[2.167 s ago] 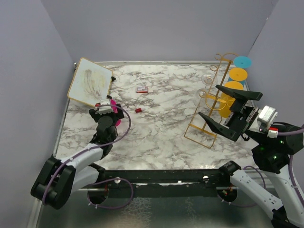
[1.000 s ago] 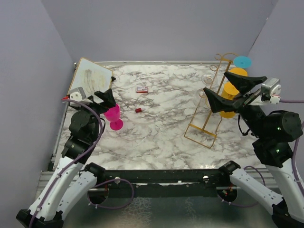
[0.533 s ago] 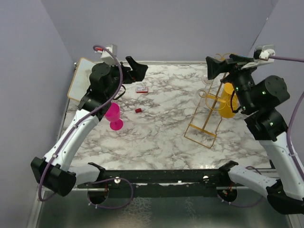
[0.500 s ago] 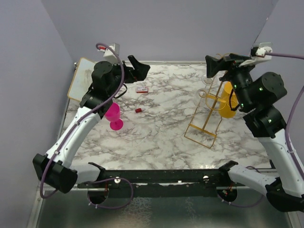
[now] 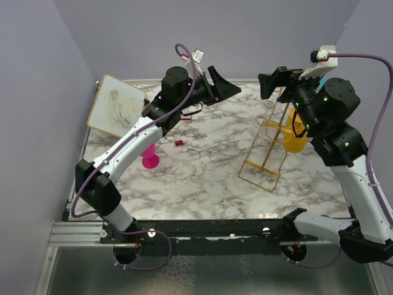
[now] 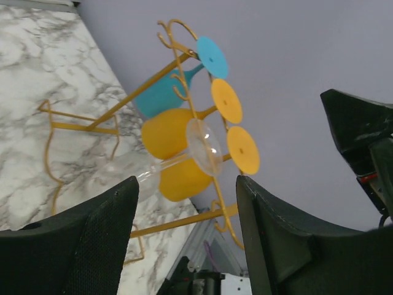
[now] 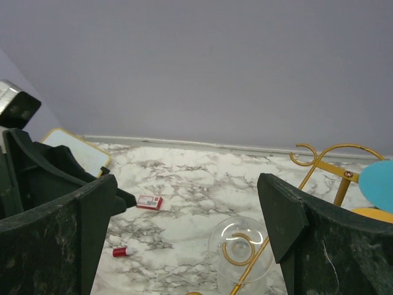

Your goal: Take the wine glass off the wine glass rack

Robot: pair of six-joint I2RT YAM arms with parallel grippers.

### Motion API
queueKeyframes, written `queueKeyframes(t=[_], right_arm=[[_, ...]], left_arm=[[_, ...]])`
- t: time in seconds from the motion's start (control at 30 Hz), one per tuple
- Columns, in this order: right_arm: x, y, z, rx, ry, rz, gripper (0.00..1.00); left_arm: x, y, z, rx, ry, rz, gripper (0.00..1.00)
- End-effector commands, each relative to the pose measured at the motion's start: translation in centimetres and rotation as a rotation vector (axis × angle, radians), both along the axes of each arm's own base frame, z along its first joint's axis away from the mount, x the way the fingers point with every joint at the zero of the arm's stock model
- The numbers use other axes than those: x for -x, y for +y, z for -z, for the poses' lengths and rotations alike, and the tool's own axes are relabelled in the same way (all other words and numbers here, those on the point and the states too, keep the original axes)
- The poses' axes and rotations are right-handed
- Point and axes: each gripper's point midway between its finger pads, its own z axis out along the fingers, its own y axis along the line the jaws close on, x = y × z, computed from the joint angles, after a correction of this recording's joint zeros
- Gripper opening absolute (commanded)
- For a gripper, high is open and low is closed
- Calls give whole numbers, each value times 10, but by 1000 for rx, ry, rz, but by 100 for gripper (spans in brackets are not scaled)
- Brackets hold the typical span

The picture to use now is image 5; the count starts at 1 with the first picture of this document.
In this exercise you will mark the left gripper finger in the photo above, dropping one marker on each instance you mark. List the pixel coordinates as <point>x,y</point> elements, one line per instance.
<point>217,80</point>
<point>225,90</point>

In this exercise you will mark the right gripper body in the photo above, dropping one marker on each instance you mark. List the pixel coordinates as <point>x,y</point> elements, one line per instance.
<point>301,92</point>

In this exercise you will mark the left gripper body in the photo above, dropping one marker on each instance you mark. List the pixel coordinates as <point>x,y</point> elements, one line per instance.
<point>202,92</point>

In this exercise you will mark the pink plastic wine glass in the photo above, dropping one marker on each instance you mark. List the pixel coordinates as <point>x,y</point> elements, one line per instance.
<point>150,159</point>

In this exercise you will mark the gold wire glass rack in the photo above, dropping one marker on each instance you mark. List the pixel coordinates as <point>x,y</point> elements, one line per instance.
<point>262,166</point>

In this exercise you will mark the clear wine glass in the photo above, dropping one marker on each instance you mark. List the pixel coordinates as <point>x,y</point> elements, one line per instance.
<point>269,104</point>

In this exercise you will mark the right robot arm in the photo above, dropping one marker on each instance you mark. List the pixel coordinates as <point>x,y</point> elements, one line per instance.
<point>367,237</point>

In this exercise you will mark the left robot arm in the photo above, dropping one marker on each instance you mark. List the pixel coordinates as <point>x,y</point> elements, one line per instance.
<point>95,181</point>

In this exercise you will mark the blue plastic wine glass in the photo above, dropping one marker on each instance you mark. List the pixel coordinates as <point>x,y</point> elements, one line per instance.
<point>321,84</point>

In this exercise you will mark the front yellow wine glass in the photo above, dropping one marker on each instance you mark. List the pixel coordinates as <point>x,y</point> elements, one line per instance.
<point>294,141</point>

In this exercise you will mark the small framed whiteboard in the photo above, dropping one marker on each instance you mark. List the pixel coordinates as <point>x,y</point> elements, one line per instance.
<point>117,106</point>

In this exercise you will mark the black base crossbar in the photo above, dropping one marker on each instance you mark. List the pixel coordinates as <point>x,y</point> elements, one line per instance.
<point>206,237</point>

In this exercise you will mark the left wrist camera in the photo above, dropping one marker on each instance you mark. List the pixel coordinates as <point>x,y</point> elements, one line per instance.
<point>197,56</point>

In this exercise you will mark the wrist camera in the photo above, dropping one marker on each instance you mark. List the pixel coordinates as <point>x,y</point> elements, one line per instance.
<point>197,56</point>
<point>321,61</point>

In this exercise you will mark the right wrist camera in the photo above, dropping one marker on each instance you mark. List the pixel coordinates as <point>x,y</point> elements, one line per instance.
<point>321,61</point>

